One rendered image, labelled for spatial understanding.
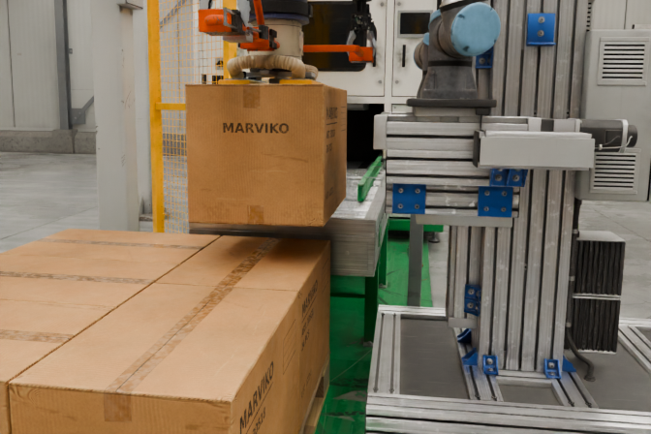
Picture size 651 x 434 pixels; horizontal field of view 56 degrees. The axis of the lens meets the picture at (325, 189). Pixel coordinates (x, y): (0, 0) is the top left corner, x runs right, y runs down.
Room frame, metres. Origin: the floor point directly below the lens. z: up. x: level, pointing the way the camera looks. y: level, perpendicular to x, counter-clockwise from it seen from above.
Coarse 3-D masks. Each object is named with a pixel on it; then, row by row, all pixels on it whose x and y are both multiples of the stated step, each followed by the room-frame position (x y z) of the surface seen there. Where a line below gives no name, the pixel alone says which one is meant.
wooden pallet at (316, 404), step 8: (328, 352) 2.10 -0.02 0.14; (328, 360) 2.10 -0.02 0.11; (328, 368) 2.10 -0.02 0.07; (320, 376) 1.89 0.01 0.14; (328, 376) 2.10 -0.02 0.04; (320, 384) 1.98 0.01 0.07; (328, 384) 2.11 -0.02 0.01; (320, 392) 1.98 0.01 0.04; (312, 400) 1.74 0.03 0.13; (320, 400) 1.96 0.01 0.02; (312, 408) 1.91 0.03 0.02; (320, 408) 1.91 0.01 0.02; (312, 416) 1.86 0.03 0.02; (304, 424) 1.61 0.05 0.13; (312, 424) 1.81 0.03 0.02; (304, 432) 1.76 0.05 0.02; (312, 432) 1.76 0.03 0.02
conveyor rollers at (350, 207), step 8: (352, 176) 3.94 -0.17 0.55; (360, 176) 4.01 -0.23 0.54; (352, 184) 3.58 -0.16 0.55; (376, 184) 3.64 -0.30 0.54; (352, 192) 3.30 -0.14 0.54; (368, 192) 3.29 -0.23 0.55; (344, 200) 3.03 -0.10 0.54; (352, 200) 3.03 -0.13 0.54; (368, 200) 3.02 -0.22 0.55; (344, 208) 2.76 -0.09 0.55; (352, 208) 2.76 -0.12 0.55; (360, 208) 2.76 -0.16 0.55; (368, 208) 2.75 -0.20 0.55; (336, 216) 2.58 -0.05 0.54; (344, 216) 2.58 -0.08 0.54; (352, 216) 2.58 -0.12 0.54; (360, 216) 2.57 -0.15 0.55
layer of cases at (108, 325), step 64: (0, 256) 1.84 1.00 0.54; (64, 256) 1.85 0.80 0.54; (128, 256) 1.86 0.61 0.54; (192, 256) 1.88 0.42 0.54; (256, 256) 1.88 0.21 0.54; (320, 256) 1.89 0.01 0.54; (0, 320) 1.29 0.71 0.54; (64, 320) 1.30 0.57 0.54; (128, 320) 1.30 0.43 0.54; (192, 320) 1.31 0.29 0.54; (256, 320) 1.31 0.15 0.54; (320, 320) 1.89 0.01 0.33; (0, 384) 1.00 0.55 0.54; (64, 384) 0.99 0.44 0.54; (128, 384) 0.99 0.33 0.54; (192, 384) 1.00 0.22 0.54; (256, 384) 1.10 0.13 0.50
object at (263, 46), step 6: (270, 30) 1.76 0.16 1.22; (270, 36) 1.78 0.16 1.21; (276, 36) 1.82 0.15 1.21; (258, 42) 1.75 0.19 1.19; (264, 42) 1.75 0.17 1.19; (270, 42) 1.76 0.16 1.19; (246, 48) 1.83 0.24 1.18; (252, 48) 1.83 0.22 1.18; (258, 48) 1.83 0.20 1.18; (264, 48) 1.83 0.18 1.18; (270, 48) 1.83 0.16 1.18; (276, 48) 1.82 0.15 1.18
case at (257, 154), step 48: (192, 96) 1.76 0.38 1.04; (240, 96) 1.74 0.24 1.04; (288, 96) 1.72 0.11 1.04; (336, 96) 1.98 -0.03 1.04; (192, 144) 1.76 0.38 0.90; (240, 144) 1.74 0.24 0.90; (288, 144) 1.72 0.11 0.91; (336, 144) 1.99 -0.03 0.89; (192, 192) 1.76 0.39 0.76; (240, 192) 1.74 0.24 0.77; (288, 192) 1.72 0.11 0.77; (336, 192) 2.00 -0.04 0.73
